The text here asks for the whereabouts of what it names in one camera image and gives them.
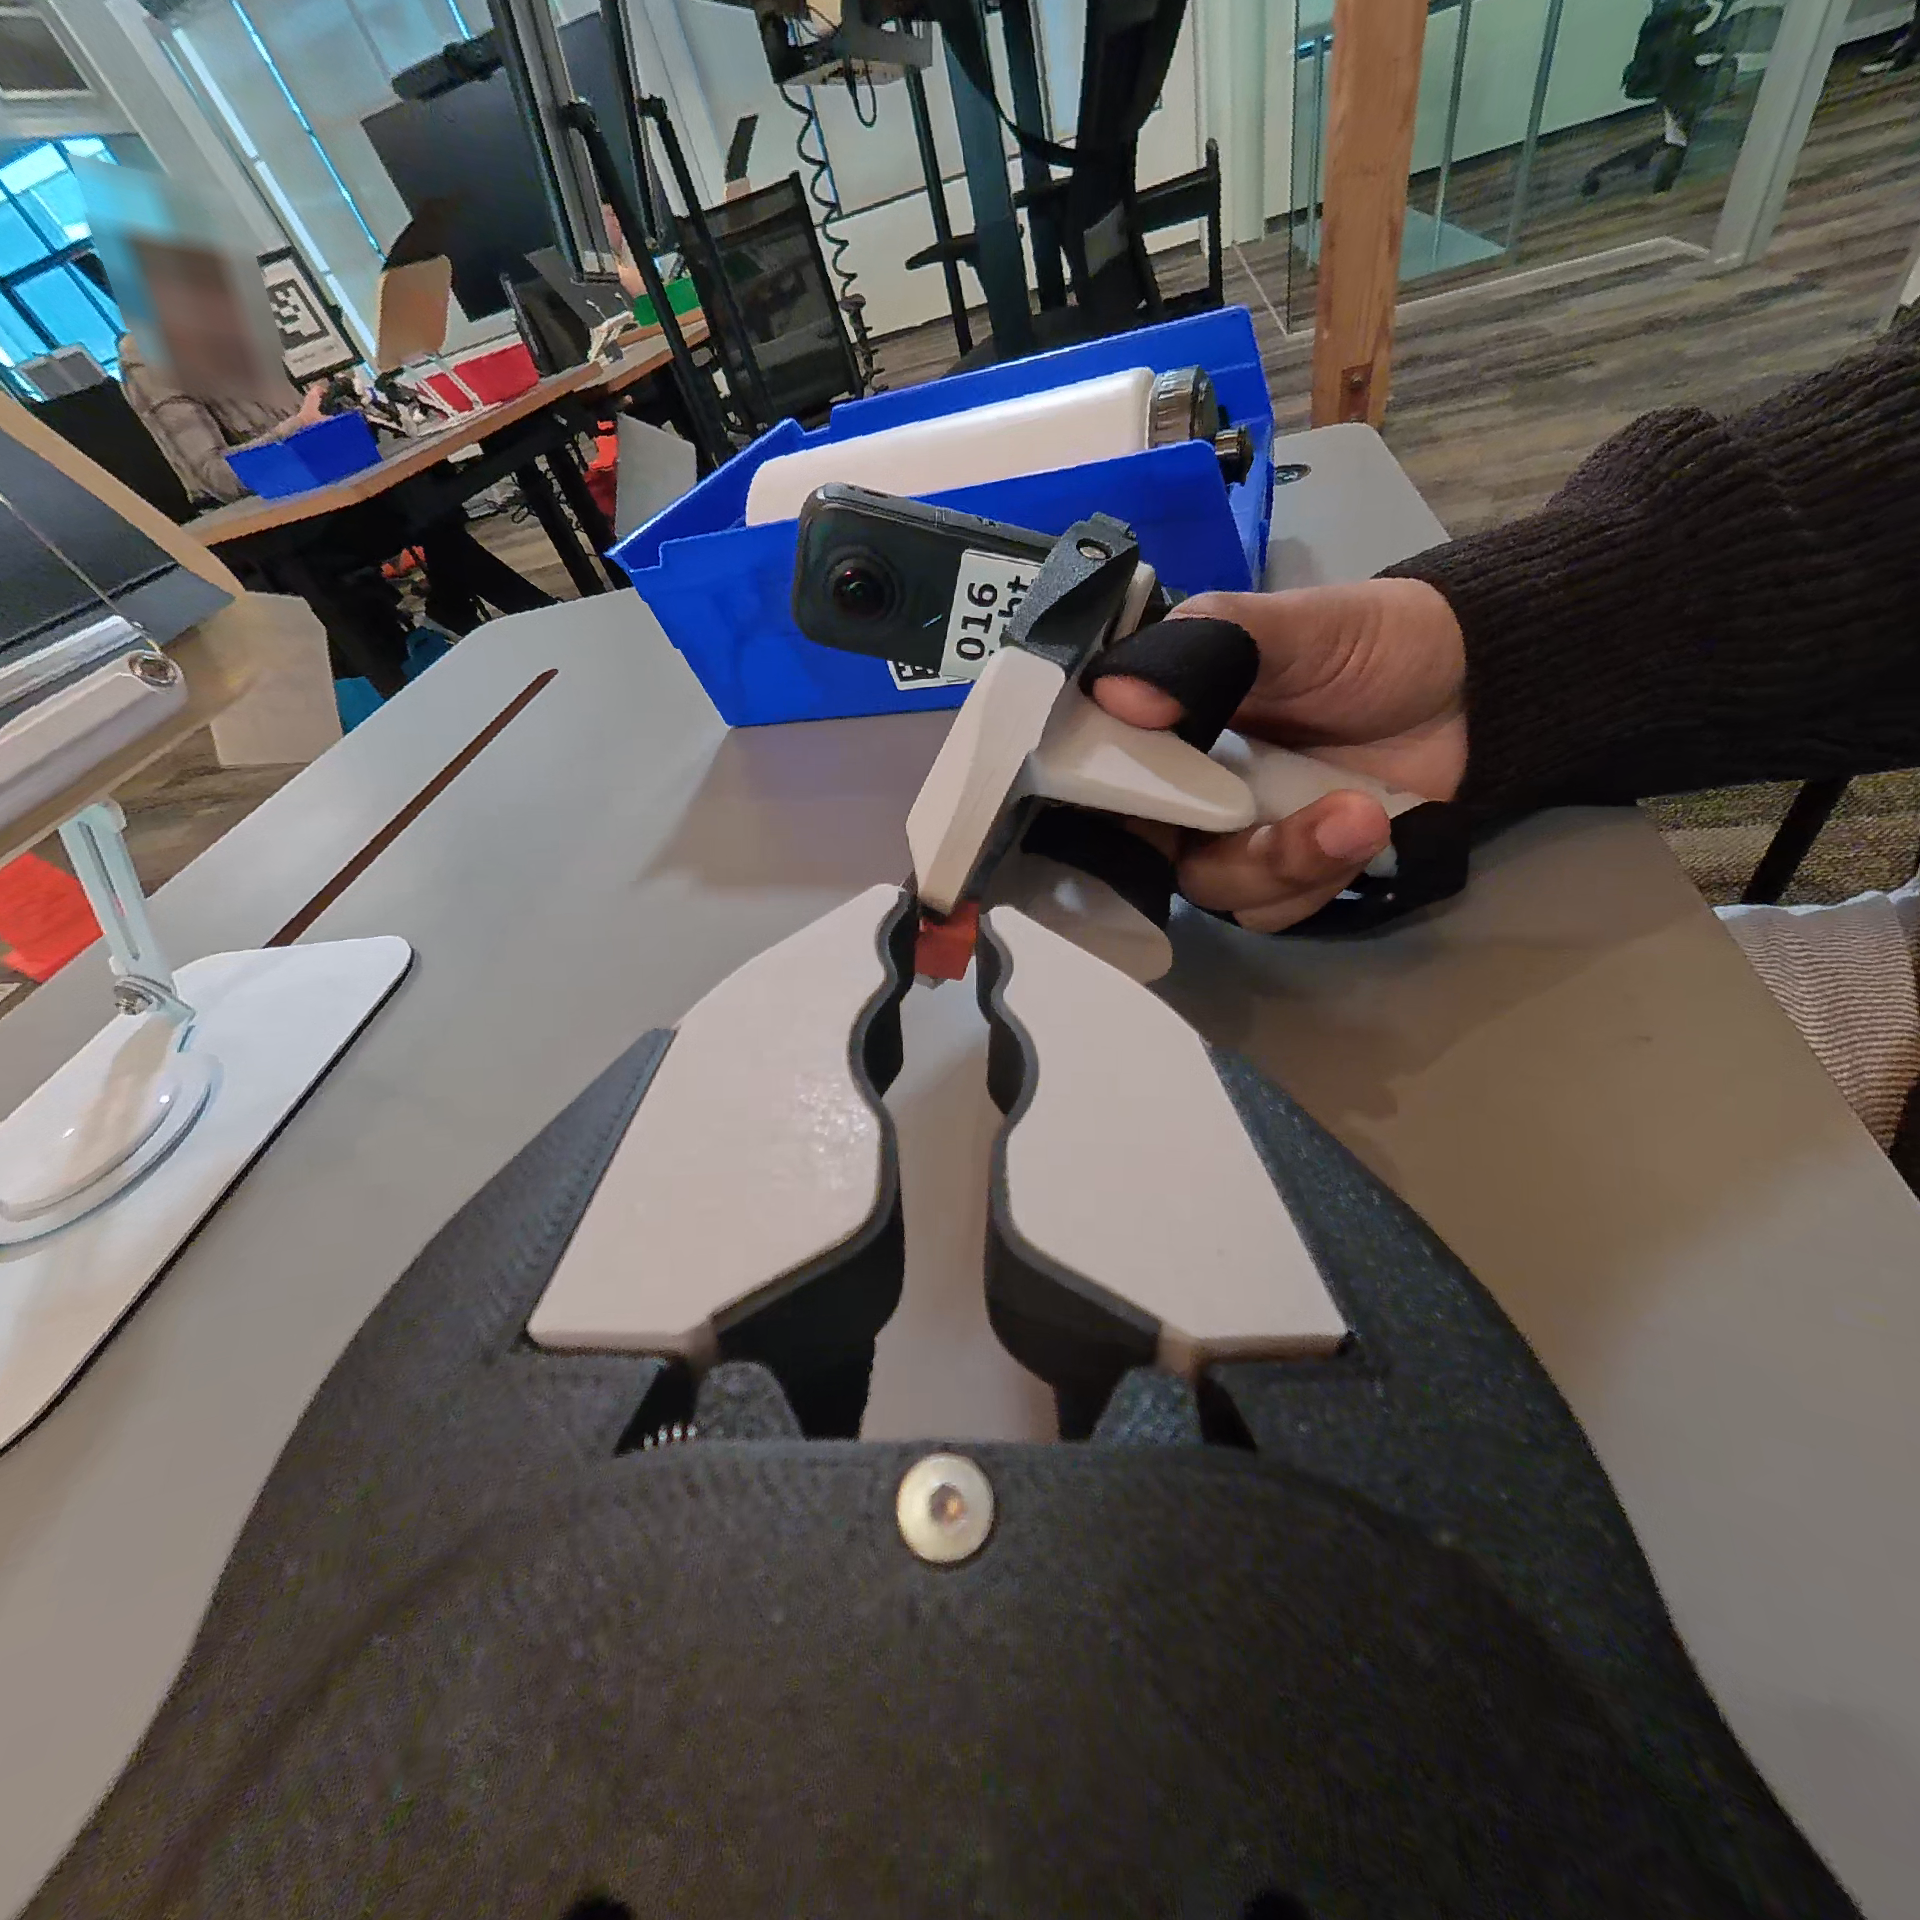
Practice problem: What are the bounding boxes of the black metal leg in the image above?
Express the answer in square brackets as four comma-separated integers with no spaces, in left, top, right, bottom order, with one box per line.
[1740,777,1856,907]

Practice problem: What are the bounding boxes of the black monitor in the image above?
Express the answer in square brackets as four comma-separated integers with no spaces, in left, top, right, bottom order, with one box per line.
[361,67,570,324]

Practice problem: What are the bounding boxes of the white stand with black board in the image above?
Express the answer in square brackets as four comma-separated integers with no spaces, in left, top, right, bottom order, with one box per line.
[0,393,240,663]

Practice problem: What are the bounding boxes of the blue bin with tag label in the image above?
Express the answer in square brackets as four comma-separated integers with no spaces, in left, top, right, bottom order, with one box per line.
[604,305,1276,733]

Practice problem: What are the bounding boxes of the person's right hand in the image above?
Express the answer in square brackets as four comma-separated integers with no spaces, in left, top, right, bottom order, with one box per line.
[1086,577,1470,934]

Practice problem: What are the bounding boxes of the small blue bin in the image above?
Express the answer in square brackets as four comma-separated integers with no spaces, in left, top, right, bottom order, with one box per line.
[225,407,379,501]

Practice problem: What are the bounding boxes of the black standing desk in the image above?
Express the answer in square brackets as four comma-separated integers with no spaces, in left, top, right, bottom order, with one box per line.
[750,0,1224,363]

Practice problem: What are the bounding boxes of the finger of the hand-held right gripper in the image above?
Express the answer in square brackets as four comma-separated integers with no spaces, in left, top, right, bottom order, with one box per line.
[903,656,1085,922]
[992,833,1178,981]

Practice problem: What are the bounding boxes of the coiled black cable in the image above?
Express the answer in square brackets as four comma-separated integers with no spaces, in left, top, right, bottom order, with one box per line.
[787,84,846,288]

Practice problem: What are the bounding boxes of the cardboard box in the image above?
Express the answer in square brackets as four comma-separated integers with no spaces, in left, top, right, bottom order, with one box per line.
[377,254,454,368]

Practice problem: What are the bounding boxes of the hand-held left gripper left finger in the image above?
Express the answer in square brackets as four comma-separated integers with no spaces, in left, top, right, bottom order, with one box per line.
[523,886,912,1440]

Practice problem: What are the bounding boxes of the person's striped clothing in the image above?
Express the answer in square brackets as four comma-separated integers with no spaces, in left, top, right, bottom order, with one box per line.
[1717,886,1920,1157]

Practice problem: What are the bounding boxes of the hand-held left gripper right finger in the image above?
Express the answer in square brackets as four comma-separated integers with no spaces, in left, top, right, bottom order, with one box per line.
[973,903,1351,1440]

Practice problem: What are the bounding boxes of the person's right forearm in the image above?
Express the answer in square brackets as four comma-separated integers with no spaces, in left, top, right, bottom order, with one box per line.
[1373,323,1920,813]

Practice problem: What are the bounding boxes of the tag sign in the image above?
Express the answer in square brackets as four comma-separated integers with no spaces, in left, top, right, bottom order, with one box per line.
[255,248,366,379]

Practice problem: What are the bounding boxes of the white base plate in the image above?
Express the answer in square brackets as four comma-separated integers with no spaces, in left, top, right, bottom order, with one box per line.
[0,934,414,1453]

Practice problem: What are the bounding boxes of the silver stand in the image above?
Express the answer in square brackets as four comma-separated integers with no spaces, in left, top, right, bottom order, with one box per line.
[0,613,224,1249]

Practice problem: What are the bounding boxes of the white bottle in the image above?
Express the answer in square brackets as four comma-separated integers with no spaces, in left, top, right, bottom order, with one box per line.
[742,363,1257,530]

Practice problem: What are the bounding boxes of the wooden post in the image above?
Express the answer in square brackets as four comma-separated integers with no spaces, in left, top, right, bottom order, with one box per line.
[1309,0,1429,434]

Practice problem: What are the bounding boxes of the black mesh chair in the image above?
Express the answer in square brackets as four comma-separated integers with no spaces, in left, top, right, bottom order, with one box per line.
[667,171,872,453]

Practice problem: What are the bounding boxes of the red box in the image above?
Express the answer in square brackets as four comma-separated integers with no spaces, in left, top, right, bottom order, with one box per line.
[0,856,98,979]

